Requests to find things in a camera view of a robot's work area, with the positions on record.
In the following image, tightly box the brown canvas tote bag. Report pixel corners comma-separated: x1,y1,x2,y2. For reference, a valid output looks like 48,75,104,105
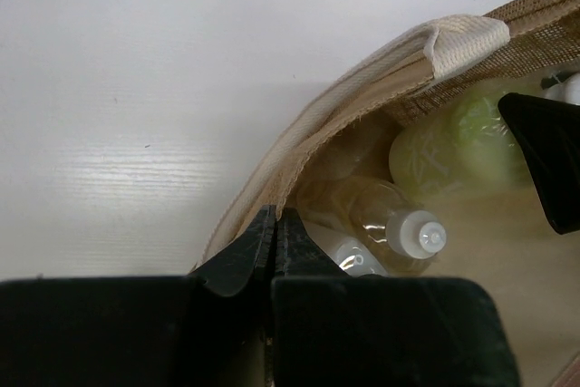
203,0,579,386

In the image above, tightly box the yellow clear liquid bottle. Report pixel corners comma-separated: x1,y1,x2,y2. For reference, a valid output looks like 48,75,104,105
295,176,447,276

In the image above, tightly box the green lotion bottle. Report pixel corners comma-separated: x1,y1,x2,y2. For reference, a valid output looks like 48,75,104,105
389,80,541,199

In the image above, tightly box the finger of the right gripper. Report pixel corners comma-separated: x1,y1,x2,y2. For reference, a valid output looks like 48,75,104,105
498,92,580,235

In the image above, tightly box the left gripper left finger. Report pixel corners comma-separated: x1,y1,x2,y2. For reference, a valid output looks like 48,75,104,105
1,207,276,386

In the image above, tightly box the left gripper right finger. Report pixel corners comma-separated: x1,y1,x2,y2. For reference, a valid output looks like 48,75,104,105
271,209,520,386

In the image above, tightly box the white bottle black cap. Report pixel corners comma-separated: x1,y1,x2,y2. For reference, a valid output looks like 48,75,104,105
321,235,389,277

